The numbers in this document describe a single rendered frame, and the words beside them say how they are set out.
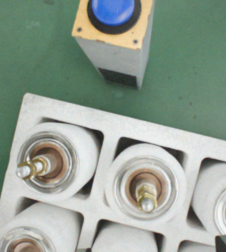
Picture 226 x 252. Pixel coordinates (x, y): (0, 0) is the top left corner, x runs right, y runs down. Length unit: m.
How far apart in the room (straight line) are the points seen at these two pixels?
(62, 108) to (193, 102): 0.28
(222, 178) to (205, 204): 0.04
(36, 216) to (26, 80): 0.33
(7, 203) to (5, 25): 0.38
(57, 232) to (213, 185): 0.19
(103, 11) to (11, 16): 0.42
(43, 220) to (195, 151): 0.22
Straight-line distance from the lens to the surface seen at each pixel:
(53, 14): 0.68
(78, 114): 0.45
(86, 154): 0.38
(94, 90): 0.63
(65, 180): 0.38
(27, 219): 0.41
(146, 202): 0.28
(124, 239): 0.41
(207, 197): 0.39
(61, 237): 0.41
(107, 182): 0.38
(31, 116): 0.46
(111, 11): 0.31
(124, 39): 0.32
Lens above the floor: 0.62
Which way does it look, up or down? 85 degrees down
